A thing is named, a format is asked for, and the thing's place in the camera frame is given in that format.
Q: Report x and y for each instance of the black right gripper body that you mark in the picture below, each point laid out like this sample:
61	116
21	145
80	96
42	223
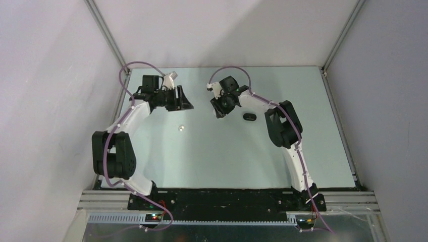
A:
223	105

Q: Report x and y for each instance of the aluminium front frame rail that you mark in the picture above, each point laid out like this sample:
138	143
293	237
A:
355	202

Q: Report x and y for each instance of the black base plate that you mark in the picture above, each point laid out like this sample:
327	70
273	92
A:
213	204

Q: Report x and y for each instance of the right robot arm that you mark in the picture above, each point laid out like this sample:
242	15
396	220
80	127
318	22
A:
283	126

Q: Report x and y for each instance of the grey slotted cable duct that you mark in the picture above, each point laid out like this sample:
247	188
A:
147	219

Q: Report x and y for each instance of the black earbud charging case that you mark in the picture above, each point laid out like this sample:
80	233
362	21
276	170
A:
249	117

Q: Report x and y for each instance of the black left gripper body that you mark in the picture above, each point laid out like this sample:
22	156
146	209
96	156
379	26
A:
165	99

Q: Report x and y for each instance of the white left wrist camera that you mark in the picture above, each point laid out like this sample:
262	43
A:
168	80

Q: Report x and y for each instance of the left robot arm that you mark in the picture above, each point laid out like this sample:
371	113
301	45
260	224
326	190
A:
112	151

